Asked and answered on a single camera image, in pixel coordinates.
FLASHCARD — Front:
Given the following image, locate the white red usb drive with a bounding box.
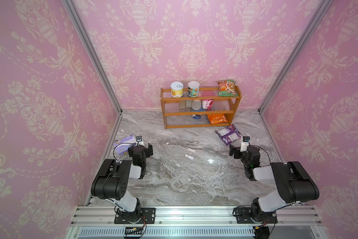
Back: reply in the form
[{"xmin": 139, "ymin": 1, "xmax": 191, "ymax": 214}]
[{"xmin": 185, "ymin": 154, "xmax": 194, "ymax": 160}]

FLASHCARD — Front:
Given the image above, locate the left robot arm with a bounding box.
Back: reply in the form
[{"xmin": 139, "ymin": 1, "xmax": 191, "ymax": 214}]
[{"xmin": 91, "ymin": 143, "xmax": 156, "ymax": 224}]

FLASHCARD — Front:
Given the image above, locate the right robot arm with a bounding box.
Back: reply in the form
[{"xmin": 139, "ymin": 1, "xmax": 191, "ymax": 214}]
[{"xmin": 229, "ymin": 142, "xmax": 320, "ymax": 226}]

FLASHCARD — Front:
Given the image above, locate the lavender tissue box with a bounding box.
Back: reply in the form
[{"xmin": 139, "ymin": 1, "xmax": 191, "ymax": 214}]
[{"xmin": 114, "ymin": 135, "xmax": 137, "ymax": 156}]

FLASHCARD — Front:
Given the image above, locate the purple snack bag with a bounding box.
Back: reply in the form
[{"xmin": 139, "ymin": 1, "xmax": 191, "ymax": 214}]
[{"xmin": 215, "ymin": 124, "xmax": 242, "ymax": 145}]

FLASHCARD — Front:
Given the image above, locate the orange snack bag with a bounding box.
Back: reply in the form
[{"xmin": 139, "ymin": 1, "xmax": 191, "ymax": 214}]
[{"xmin": 207, "ymin": 114, "xmax": 228, "ymax": 124}]

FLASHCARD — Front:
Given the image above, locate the wooden shelf rack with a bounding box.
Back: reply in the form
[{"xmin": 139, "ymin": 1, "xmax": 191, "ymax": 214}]
[{"xmin": 160, "ymin": 86, "xmax": 242, "ymax": 129}]

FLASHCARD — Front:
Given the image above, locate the pink white cup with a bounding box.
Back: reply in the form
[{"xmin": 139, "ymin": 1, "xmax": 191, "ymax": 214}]
[{"xmin": 201, "ymin": 99, "xmax": 213, "ymax": 110}]

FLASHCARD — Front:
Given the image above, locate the white bottle on shelf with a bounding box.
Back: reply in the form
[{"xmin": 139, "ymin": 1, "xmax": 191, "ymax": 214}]
[{"xmin": 191, "ymin": 100, "xmax": 201, "ymax": 111}]

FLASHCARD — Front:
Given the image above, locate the green red snack bag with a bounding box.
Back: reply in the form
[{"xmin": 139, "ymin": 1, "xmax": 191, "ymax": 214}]
[{"xmin": 218, "ymin": 79, "xmax": 239, "ymax": 97}]

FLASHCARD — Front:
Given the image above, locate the yellow white can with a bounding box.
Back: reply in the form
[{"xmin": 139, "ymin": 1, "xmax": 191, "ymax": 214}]
[{"xmin": 171, "ymin": 81, "xmax": 184, "ymax": 98}]

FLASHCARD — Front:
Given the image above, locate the green white can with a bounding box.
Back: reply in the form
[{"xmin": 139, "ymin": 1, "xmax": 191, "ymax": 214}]
[{"xmin": 188, "ymin": 81, "xmax": 200, "ymax": 97}]

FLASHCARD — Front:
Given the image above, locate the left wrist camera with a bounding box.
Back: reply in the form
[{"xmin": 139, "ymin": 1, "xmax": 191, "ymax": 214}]
[{"xmin": 136, "ymin": 135, "xmax": 144, "ymax": 146}]

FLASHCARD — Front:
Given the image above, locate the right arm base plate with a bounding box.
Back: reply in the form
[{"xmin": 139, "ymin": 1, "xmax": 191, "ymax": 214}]
[{"xmin": 232, "ymin": 207, "xmax": 278, "ymax": 225}]

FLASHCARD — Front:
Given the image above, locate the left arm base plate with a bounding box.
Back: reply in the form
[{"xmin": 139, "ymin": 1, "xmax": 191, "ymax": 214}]
[{"xmin": 114, "ymin": 208, "xmax": 156, "ymax": 224}]

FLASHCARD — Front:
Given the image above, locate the aluminium front rail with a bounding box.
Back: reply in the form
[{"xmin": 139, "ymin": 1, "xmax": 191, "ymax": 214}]
[{"xmin": 66, "ymin": 206, "xmax": 329, "ymax": 239}]

